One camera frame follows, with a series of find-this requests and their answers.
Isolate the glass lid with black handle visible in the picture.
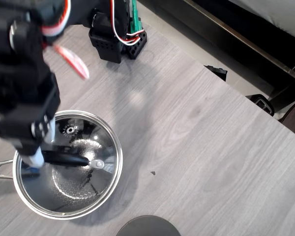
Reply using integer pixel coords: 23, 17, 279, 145
13, 112, 122, 217

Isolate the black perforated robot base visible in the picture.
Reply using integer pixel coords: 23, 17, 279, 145
88, 8, 148, 64

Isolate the dark grey round object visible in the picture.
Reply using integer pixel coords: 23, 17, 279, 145
116, 215, 181, 236

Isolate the green circuit board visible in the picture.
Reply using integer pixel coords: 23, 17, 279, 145
127, 0, 145, 35

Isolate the black table clamp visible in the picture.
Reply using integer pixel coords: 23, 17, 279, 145
245, 93, 276, 117
203, 64, 228, 83

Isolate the white cushion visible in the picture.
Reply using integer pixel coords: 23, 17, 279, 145
228, 0, 295, 41

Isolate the red white gripper servo cable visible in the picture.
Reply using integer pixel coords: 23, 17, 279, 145
53, 44, 90, 80

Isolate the red white arm servo cable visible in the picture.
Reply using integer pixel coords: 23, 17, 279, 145
40, 0, 72, 36

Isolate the red white base servo cable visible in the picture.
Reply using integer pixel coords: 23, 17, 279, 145
110, 0, 145, 45

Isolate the dark wooden bench frame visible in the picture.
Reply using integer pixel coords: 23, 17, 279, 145
137, 0, 295, 112

